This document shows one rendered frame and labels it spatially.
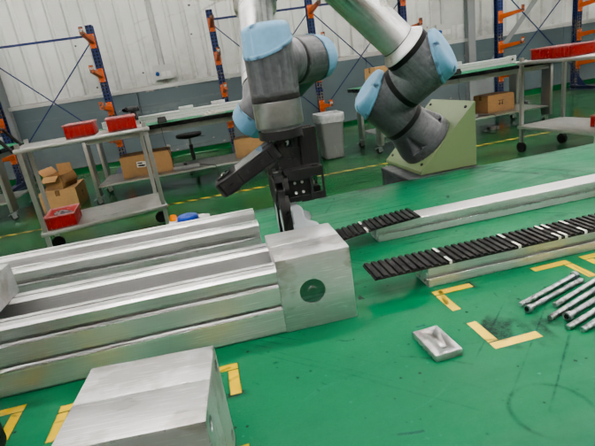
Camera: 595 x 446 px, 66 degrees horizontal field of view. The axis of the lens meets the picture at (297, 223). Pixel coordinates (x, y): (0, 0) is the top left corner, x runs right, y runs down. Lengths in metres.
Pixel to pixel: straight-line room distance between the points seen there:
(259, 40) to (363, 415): 0.50
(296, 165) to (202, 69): 7.56
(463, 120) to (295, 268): 0.82
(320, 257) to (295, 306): 0.07
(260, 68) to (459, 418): 0.51
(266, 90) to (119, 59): 7.69
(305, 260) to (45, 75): 8.16
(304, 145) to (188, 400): 0.48
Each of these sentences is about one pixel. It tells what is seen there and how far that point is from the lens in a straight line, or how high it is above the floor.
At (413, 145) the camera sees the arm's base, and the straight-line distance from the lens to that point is 1.25.
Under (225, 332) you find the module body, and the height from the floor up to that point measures 0.80.
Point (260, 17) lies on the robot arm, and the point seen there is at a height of 1.19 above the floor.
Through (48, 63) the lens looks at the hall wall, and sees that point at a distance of 8.57.
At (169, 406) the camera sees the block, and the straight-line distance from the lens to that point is 0.35.
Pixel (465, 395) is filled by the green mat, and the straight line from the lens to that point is 0.47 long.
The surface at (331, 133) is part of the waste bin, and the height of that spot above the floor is 0.32.
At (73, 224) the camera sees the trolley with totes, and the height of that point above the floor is 0.28.
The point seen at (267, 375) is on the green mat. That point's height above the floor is 0.78.
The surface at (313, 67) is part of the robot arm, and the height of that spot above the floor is 1.08.
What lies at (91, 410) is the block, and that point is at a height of 0.87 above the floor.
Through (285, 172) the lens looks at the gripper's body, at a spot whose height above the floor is 0.93.
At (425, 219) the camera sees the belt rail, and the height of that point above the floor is 0.80.
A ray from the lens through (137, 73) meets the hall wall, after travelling 8.31.
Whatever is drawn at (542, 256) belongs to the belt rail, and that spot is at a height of 0.79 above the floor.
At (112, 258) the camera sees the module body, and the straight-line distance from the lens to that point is 0.74.
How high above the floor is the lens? 1.08
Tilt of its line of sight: 18 degrees down
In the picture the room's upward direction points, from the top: 9 degrees counter-clockwise
